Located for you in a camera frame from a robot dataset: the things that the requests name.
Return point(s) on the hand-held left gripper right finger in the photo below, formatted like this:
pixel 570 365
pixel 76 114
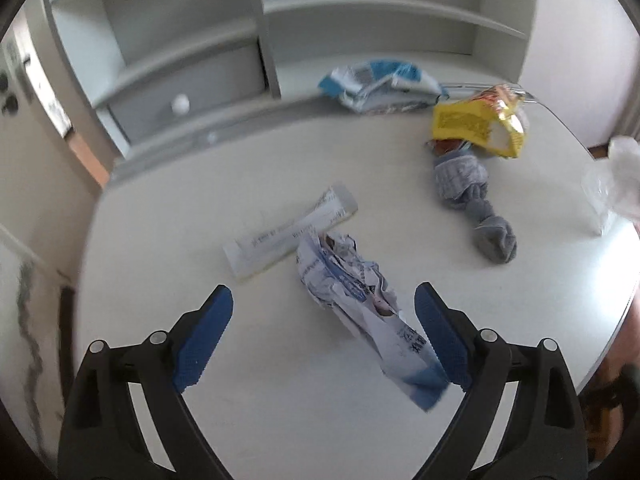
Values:
pixel 440 335

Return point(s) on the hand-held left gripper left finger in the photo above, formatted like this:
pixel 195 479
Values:
pixel 205 340

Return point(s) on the clear plastic bag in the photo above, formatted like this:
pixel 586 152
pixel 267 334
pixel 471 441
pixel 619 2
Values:
pixel 615 180

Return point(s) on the white stick packet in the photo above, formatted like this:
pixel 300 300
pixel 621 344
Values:
pixel 285 232

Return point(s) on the grey sock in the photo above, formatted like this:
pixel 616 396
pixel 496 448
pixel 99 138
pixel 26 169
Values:
pixel 465 185

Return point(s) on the yellow snack bag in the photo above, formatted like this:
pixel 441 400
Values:
pixel 470 120

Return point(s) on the white door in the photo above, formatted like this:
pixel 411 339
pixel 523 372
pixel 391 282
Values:
pixel 30 170

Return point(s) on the grey drawer with white knob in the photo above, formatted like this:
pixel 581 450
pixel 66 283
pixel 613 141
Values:
pixel 200 85

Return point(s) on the blue white striped wrapper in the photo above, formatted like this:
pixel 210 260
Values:
pixel 380 85

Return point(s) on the white grey shelf unit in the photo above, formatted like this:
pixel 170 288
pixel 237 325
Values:
pixel 350 35

